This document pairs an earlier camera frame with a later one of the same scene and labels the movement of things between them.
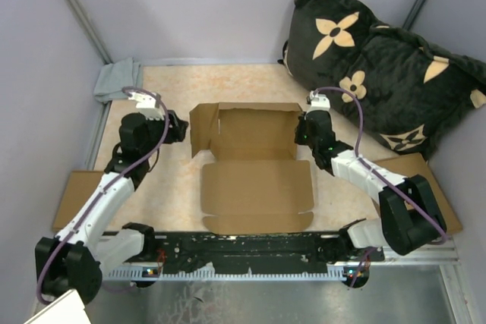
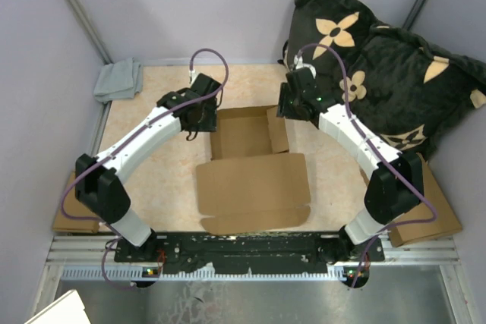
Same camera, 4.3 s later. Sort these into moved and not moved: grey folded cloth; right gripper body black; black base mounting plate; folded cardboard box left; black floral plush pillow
Moved: right gripper body black
Not moved: black floral plush pillow; grey folded cloth; folded cardboard box left; black base mounting plate
